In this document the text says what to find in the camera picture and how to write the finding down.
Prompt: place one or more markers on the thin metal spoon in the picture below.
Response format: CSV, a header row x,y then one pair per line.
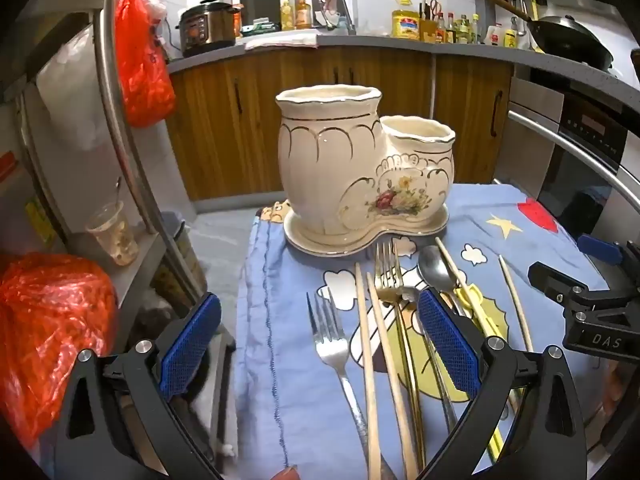
x,y
118,192

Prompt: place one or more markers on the grey kitchen countertop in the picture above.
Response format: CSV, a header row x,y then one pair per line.
x,y
400,42

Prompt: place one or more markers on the cluster of sauce bottles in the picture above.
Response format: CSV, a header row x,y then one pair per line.
x,y
457,30

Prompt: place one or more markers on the yellow training chopsticks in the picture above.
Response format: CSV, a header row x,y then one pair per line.
x,y
467,296

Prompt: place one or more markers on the cream ceramic utensil holder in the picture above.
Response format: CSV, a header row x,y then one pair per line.
x,y
325,160

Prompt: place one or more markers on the hanging red plastic bag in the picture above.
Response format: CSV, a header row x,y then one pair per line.
x,y
142,75

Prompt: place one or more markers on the wooden chopstick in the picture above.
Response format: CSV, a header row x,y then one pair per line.
x,y
515,300
390,360
367,370

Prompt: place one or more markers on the built-in oven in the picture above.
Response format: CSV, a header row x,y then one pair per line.
x,y
590,130

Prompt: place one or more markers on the orange oil bottle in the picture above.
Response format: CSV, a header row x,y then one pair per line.
x,y
302,12

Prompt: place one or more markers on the bulging red plastic bag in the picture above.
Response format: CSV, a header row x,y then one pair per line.
x,y
50,320

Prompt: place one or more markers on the large yellow oil jug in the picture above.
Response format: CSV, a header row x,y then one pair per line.
x,y
405,25

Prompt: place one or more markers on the small yellow seasoning bottle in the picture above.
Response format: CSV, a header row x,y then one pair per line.
x,y
510,39

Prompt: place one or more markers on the yellow knife holder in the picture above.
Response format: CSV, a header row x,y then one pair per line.
x,y
429,27

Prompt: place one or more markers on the pink white ceramic jug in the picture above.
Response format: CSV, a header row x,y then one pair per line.
x,y
330,7

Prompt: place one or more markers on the gold fork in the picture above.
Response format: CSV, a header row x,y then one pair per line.
x,y
390,280

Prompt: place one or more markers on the metal storage rack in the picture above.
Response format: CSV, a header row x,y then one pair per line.
x,y
111,105

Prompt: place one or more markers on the white seasoning bottle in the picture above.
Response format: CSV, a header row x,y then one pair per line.
x,y
492,36

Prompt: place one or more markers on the white plastic bag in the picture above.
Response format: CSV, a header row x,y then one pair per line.
x,y
75,95

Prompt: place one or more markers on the cream ceramic saucer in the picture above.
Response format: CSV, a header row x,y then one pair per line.
x,y
320,245

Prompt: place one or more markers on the yellow oil bottle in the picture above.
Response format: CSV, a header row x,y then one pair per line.
x,y
287,15

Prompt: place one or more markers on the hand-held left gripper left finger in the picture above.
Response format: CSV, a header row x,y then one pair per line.
x,y
190,345

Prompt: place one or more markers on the silver fork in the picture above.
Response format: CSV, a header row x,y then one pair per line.
x,y
332,350

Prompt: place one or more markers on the electric pressure cooker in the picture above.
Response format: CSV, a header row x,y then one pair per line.
x,y
210,27

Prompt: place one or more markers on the folded white towel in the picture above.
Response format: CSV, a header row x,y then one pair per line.
x,y
280,40

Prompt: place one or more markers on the wooden kitchen cabinet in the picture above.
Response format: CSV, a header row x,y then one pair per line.
x,y
230,125

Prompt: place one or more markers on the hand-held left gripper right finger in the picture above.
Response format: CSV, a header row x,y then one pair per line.
x,y
447,345

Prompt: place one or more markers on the green flat box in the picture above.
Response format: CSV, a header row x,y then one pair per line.
x,y
260,26

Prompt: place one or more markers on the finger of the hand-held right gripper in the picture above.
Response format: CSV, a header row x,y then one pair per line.
x,y
550,277
600,251

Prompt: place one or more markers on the small silver spoon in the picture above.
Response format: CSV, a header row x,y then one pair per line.
x,y
411,294

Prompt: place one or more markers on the clear plastic cup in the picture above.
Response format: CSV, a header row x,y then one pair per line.
x,y
112,240

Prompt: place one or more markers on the person's right hand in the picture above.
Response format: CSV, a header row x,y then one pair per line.
x,y
617,395

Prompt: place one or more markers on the blue printed cloth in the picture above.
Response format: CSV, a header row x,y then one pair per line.
x,y
290,360

